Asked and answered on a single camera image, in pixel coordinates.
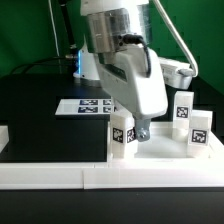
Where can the white square tabletop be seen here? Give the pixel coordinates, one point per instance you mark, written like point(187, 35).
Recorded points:
point(161, 145)

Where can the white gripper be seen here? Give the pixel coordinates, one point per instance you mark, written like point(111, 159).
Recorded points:
point(145, 97)

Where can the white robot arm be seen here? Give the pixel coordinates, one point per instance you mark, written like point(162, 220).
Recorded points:
point(116, 34)

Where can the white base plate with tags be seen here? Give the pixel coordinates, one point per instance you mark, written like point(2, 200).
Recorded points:
point(84, 107)

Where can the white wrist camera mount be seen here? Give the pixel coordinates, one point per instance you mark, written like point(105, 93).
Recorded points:
point(176, 74)

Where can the white U-shaped obstacle fence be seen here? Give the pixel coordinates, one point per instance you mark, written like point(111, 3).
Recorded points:
point(116, 173)

